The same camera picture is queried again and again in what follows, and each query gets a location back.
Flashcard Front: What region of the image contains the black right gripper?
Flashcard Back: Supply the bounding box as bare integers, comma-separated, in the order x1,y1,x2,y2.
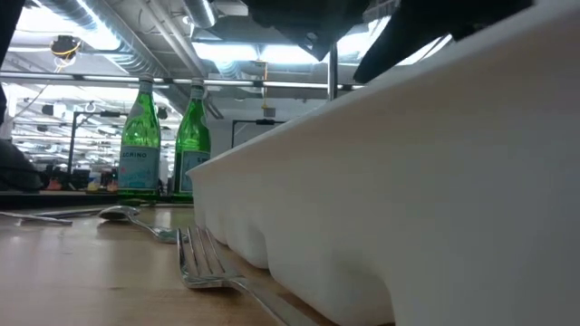
353,0,536,85

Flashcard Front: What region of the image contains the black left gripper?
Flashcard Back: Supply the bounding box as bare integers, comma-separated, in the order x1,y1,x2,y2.
244,0,372,62

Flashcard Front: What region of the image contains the white plastic cutlery tray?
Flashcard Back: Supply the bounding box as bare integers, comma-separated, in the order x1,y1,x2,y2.
186,0,580,326

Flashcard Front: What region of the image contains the green glass water bottle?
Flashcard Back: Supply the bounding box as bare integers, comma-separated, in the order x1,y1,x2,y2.
116,73,162,197
173,77,212,196

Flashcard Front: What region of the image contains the black yellow ceiling device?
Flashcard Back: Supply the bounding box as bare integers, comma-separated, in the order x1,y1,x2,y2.
48,34,83,62

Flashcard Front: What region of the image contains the silver fork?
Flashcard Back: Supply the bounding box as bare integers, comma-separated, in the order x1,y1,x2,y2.
175,225,321,326
0,210,74,226

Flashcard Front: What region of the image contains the silver spoon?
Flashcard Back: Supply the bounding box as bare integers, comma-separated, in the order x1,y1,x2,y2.
97,205,190,245

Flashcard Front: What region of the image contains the black metal stand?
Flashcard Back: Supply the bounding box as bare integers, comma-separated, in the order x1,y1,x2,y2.
66,110,122,182

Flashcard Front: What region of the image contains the silver ventilation duct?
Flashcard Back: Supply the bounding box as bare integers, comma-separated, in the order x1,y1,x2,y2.
38,0,203,79
183,0,217,29

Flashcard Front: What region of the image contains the grey ceiling rail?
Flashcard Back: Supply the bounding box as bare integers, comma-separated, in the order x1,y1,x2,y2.
0,71,371,91

